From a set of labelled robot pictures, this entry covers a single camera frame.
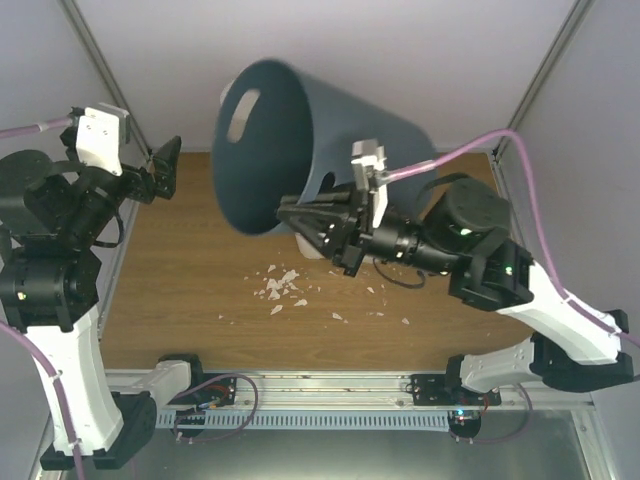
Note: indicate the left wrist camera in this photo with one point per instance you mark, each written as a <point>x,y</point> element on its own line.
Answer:
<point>102,130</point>

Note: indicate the grey slotted cable duct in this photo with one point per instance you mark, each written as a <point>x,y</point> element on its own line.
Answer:
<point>321,420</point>

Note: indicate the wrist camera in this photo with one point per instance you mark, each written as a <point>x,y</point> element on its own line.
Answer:
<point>368,160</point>
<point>102,130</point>

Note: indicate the white rectangular tub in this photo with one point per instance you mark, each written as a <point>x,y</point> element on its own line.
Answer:
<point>306,249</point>

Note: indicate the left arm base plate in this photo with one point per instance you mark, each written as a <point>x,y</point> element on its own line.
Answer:
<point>207,394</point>

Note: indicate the right aluminium frame post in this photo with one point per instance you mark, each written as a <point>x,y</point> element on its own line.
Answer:
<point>567,30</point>

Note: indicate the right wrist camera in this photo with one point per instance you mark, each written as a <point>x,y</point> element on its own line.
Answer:
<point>368,160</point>

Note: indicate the left aluminium frame post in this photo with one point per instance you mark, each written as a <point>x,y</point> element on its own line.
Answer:
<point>82,30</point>

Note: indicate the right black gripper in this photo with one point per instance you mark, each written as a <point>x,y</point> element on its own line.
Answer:
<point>340,227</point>

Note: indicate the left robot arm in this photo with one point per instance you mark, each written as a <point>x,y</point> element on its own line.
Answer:
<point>52,215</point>

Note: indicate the dark grey round bin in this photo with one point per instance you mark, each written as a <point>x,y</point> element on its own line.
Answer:
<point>281,131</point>

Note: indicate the aluminium front rail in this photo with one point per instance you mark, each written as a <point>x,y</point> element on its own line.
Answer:
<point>379,390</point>

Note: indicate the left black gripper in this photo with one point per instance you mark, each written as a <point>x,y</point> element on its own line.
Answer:
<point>166,160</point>

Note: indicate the white cylindrical bin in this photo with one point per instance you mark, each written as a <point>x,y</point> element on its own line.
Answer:
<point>225,92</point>

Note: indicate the aluminium frame post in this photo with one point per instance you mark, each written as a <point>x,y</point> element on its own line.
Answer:
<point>567,30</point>
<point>82,30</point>

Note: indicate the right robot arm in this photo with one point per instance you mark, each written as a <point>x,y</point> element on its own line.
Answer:
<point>465,237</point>

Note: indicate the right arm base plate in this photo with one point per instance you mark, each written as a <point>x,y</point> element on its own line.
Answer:
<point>431,390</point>

